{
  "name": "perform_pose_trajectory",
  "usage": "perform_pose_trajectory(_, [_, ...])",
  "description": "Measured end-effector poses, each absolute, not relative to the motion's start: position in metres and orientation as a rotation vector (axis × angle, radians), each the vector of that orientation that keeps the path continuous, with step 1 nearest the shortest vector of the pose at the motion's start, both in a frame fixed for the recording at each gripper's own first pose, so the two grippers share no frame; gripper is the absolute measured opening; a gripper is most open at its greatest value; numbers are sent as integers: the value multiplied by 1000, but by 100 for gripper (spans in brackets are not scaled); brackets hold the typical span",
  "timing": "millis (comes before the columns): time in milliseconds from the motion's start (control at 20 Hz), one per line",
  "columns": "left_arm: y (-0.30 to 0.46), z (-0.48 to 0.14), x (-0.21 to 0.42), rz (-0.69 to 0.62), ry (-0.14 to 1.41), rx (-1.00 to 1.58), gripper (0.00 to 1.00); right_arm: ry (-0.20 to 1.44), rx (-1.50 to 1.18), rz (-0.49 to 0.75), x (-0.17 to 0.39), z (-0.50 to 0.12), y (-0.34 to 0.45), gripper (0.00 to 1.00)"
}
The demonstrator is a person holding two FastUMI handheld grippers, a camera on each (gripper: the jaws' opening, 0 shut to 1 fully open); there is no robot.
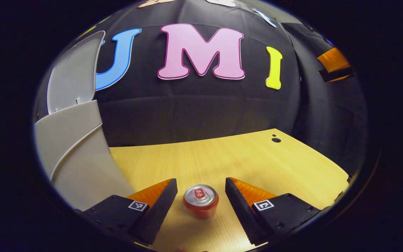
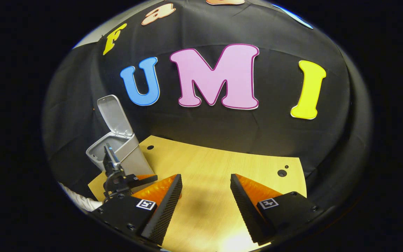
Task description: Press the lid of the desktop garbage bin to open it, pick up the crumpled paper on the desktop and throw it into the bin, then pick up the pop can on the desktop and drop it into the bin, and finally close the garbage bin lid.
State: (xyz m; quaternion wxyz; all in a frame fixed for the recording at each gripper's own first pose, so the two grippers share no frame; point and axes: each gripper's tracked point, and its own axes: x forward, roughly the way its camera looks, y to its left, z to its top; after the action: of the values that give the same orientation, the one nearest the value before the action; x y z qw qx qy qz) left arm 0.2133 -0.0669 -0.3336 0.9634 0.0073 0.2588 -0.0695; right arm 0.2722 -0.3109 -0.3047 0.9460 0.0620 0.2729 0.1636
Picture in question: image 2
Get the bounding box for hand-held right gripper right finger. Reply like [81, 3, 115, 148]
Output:
[230, 174, 324, 245]

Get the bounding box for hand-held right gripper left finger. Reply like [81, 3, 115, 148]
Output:
[93, 174, 183, 245]

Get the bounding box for grey desktop garbage bin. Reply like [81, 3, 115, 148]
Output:
[86, 95, 155, 182]

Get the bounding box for wooden desktop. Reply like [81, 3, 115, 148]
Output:
[88, 135, 307, 252]

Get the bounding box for black backdrop cloth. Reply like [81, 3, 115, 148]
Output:
[42, 0, 373, 210]

